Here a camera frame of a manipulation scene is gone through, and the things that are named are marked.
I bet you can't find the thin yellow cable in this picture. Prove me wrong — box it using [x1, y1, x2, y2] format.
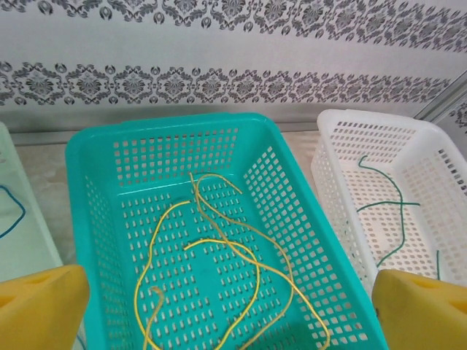
[134, 200, 191, 350]
[184, 238, 295, 350]
[188, 171, 331, 350]

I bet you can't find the light green plastic basket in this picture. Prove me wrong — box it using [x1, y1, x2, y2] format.
[0, 122, 66, 284]

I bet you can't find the white perforated plastic basket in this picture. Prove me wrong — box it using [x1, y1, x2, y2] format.
[309, 108, 467, 289]

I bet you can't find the aluminium frame post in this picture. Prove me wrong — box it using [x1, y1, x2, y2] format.
[415, 69, 467, 123]

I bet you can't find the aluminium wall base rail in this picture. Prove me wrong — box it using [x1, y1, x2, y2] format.
[9, 121, 320, 147]

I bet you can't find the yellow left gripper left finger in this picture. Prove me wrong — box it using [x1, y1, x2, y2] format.
[0, 264, 90, 350]

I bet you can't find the teal perforated plastic basket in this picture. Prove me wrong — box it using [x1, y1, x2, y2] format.
[64, 112, 390, 350]

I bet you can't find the thin green cable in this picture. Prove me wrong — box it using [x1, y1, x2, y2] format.
[356, 155, 443, 281]
[355, 201, 421, 212]

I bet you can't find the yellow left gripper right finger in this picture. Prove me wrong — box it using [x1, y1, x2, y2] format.
[371, 268, 467, 350]

